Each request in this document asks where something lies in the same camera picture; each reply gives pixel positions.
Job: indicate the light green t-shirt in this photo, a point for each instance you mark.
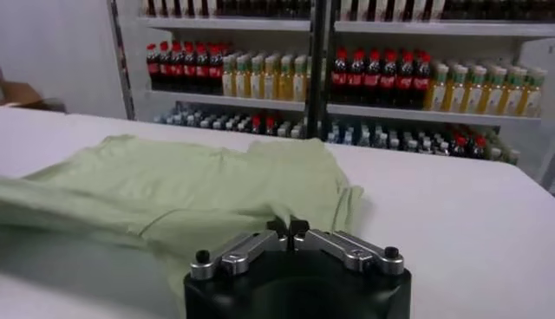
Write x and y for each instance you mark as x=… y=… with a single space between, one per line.
x=173 y=190

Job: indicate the red-cap cola bottle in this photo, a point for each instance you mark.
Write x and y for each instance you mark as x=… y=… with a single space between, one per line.
x=177 y=70
x=356 y=80
x=164 y=69
x=389 y=81
x=152 y=69
x=270 y=125
x=422 y=83
x=460 y=145
x=479 y=146
x=189 y=70
x=256 y=123
x=373 y=81
x=202 y=71
x=215 y=72
x=406 y=82
x=340 y=80

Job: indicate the open cardboard box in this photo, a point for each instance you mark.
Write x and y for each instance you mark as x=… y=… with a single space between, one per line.
x=21 y=93

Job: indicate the right drinks shelf cabinet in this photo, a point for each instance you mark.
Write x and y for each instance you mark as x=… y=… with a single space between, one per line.
x=433 y=28

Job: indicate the drinks shelf cabinet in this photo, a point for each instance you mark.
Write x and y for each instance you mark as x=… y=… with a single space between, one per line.
x=433 y=28
x=225 y=24

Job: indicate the left drinks shelf cabinet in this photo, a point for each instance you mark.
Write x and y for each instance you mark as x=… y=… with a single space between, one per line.
x=225 y=24

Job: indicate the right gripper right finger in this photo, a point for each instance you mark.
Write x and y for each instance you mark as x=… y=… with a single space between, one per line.
x=347 y=251

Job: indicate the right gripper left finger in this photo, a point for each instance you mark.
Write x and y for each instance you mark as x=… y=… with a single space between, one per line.
x=243 y=253

